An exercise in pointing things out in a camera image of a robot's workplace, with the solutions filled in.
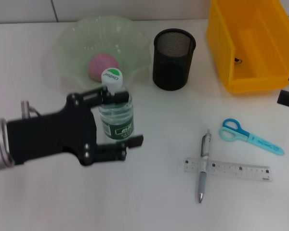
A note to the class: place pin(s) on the silver grey ballpoint pen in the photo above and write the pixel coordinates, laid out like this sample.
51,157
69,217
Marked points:
202,183

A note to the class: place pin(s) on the pink peach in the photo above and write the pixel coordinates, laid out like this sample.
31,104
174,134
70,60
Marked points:
97,65

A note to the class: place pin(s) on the yellow plastic bin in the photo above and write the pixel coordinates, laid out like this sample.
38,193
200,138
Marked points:
255,36

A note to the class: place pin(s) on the green glass fruit bowl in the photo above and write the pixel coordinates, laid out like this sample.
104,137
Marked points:
69,48

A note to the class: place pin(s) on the clear plastic ruler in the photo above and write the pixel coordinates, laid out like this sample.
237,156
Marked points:
231,168

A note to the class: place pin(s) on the blue sheathed scissors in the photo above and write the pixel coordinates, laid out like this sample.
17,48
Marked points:
262,144

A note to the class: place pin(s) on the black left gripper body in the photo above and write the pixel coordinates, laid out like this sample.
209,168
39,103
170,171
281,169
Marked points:
50,134

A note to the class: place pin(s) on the black mesh pen holder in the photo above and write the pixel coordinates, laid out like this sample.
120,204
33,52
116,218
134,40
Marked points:
171,72

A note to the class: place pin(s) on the green label water bottle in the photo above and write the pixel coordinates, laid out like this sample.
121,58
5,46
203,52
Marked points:
115,115

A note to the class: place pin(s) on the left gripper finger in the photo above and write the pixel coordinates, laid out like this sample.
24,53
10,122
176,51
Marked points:
121,97
136,140

